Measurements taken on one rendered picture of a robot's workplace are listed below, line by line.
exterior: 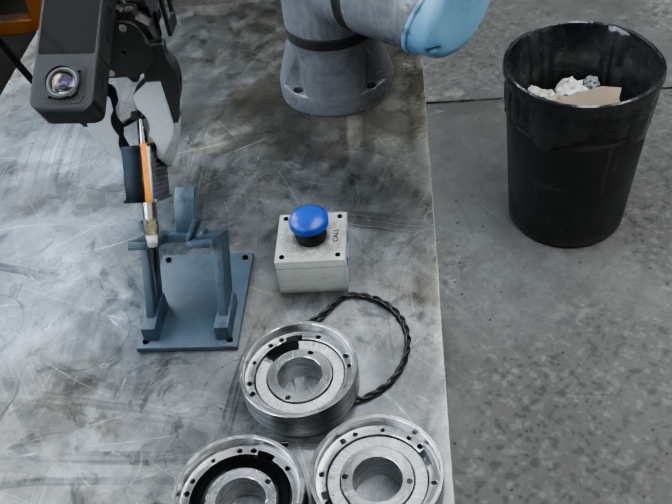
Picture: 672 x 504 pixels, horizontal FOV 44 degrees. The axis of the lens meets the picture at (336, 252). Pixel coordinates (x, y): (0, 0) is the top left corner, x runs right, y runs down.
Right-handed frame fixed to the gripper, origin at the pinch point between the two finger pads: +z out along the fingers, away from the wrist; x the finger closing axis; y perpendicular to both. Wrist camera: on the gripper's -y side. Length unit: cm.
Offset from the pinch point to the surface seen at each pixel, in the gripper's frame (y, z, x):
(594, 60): 115, 66, -63
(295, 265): 2.4, 15.7, -10.6
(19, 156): 27.4, 19.7, 28.3
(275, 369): -9.5, 16.8, -9.7
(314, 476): -20.6, 16.0, -14.2
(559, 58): 116, 65, -55
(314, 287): 2.4, 19.0, -12.1
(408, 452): -17.9, 16.9, -21.5
